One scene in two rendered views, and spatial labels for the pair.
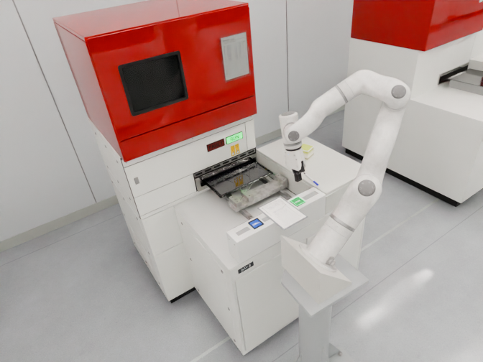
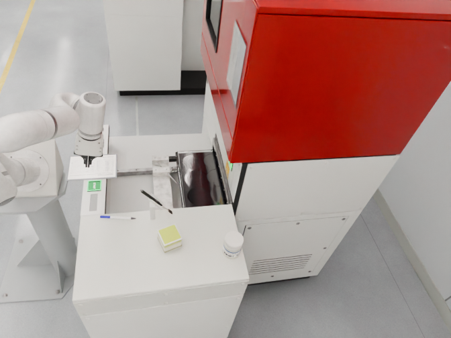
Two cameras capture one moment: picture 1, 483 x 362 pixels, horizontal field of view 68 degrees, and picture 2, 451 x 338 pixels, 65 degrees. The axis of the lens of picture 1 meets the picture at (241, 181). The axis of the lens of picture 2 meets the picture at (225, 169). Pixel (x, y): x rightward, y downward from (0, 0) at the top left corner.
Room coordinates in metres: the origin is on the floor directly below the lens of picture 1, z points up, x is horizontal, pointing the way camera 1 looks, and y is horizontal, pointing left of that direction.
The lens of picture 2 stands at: (2.13, -1.04, 2.20)
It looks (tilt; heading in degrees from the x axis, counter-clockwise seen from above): 47 degrees down; 102
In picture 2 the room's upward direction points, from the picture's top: 10 degrees clockwise
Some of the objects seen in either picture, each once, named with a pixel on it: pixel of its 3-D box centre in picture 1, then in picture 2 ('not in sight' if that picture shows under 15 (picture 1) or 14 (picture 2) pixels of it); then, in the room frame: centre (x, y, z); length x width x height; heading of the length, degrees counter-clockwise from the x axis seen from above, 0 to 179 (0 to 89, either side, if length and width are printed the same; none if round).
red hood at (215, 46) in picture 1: (158, 67); (307, 38); (2.07, 0.40, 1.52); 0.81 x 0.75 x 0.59; 120
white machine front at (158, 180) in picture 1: (198, 164); (219, 131); (1.79, 0.24, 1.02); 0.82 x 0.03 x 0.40; 120
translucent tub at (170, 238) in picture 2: (305, 151); (169, 239); (1.83, -0.40, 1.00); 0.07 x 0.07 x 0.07; 48
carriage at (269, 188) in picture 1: (258, 194); (162, 188); (1.64, -0.09, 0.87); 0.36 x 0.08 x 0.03; 120
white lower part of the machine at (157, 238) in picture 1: (190, 215); (261, 200); (2.09, 0.41, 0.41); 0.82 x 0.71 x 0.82; 120
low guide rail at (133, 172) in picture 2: (238, 207); (163, 170); (1.58, 0.04, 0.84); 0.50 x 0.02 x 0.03; 30
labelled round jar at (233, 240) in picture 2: not in sight; (232, 245); (2.06, -0.34, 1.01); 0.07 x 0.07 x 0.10
